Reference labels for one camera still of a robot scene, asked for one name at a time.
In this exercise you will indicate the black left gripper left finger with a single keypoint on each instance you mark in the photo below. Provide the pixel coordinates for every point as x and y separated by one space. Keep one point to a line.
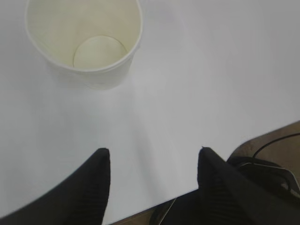
81 199

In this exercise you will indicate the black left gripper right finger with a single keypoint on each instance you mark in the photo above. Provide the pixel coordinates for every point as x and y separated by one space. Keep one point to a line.
225 192

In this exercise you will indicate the white paper cup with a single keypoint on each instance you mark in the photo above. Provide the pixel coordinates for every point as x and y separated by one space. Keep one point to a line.
92 40

